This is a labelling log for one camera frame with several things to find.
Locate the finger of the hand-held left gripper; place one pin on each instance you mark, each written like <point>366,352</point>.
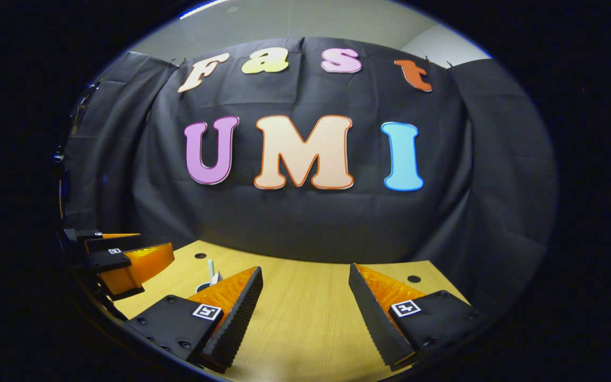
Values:
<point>114,241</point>
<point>146,262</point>

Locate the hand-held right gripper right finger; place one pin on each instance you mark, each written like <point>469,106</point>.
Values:
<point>373,321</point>

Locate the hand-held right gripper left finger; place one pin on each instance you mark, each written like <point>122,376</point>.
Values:
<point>241,318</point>

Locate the pale green toothbrush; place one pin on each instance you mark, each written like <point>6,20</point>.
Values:
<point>211,268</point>

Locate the wooden desktop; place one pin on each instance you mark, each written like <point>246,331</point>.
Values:
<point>305,307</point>

